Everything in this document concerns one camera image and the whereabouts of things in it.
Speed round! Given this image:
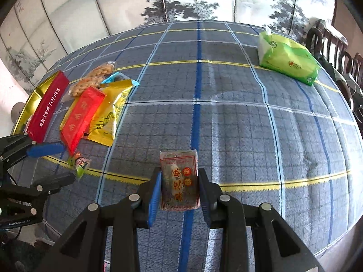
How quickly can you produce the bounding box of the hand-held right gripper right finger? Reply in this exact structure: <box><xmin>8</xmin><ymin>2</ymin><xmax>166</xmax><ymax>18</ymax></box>
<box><xmin>198</xmin><ymin>168</ymin><xmax>325</xmax><ymax>272</ymax></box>

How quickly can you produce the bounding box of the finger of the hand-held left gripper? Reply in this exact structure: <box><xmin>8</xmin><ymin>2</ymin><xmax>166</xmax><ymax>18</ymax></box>
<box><xmin>0</xmin><ymin>173</ymin><xmax>76</xmax><ymax>213</ymax></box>
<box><xmin>0</xmin><ymin>134</ymin><xmax>65</xmax><ymax>163</ymax></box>

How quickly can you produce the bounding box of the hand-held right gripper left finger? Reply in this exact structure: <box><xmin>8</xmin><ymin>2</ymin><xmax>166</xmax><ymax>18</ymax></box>
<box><xmin>35</xmin><ymin>168</ymin><xmax>163</xmax><ymax>272</ymax></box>

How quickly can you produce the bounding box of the brown sesame candy packet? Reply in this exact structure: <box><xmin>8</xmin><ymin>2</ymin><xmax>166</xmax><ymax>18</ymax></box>
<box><xmin>159</xmin><ymin>148</ymin><xmax>201</xmax><ymax>211</ymax></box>

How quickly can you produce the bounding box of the small green candy packet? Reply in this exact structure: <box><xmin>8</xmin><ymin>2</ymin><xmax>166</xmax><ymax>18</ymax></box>
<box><xmin>67</xmin><ymin>152</ymin><xmax>92</xmax><ymax>179</ymax></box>

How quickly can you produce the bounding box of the red and gold tin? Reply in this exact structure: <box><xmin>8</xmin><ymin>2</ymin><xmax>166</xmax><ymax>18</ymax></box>
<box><xmin>11</xmin><ymin>70</ymin><xmax>71</xmax><ymax>144</ymax></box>

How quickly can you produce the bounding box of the red snack packet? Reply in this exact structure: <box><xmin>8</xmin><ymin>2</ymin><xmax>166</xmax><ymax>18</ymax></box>
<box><xmin>60</xmin><ymin>87</ymin><xmax>106</xmax><ymax>156</ymax></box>

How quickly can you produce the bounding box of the yellow snack packet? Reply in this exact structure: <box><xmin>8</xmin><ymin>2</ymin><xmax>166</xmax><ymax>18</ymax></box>
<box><xmin>87</xmin><ymin>80</ymin><xmax>134</xmax><ymax>147</ymax></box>

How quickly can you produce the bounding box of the grey round disc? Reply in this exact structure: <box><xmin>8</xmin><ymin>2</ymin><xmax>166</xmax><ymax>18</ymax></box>
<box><xmin>11</xmin><ymin>102</ymin><xmax>29</xmax><ymax>125</ymax></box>

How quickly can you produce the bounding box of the clear peanut snack packet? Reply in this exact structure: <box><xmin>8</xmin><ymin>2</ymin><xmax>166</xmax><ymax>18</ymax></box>
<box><xmin>68</xmin><ymin>75</ymin><xmax>107</xmax><ymax>98</ymax></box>
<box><xmin>91</xmin><ymin>62</ymin><xmax>117</xmax><ymax>80</ymax></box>

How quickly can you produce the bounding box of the blue plaid tablecloth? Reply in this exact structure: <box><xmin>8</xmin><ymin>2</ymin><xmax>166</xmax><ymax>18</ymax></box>
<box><xmin>11</xmin><ymin>20</ymin><xmax>363</xmax><ymax>272</ymax></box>

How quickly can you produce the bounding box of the blue snack packet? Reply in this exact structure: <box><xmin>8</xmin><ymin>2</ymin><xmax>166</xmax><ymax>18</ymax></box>
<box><xmin>101</xmin><ymin>72</ymin><xmax>140</xmax><ymax>87</ymax></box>

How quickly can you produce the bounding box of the painted folding screen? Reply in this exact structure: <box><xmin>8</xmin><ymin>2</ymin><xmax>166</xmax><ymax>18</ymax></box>
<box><xmin>0</xmin><ymin>0</ymin><xmax>338</xmax><ymax>91</ymax></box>

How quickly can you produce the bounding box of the green tissue pack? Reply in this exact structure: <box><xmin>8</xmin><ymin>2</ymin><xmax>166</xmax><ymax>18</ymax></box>
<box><xmin>257</xmin><ymin>25</ymin><xmax>321</xmax><ymax>87</ymax></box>

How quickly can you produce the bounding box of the dark wooden chair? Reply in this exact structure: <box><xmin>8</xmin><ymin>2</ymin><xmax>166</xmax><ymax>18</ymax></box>
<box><xmin>337</xmin><ymin>48</ymin><xmax>363</xmax><ymax>111</ymax></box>
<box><xmin>306</xmin><ymin>20</ymin><xmax>349</xmax><ymax>63</ymax></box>

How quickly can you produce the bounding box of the black cable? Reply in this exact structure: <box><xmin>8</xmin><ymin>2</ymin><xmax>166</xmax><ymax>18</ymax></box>
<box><xmin>6</xmin><ymin>173</ymin><xmax>24</xmax><ymax>243</ymax></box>

